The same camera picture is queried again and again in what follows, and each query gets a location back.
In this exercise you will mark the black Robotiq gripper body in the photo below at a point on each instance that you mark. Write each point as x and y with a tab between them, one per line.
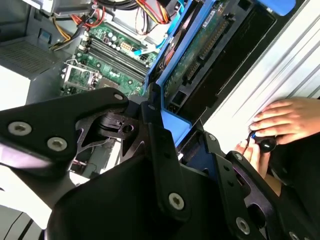
112	212

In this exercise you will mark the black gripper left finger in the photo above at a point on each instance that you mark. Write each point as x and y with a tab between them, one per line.
37	120

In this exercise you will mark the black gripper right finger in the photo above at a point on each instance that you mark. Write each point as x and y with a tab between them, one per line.
225	175

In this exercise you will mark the small round black tool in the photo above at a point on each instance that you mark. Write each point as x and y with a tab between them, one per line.
267	145

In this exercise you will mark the hard disk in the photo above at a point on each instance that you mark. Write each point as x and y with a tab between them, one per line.
197	62

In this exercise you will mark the person's bare hand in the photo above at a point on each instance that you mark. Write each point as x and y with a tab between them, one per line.
257	157
295	117

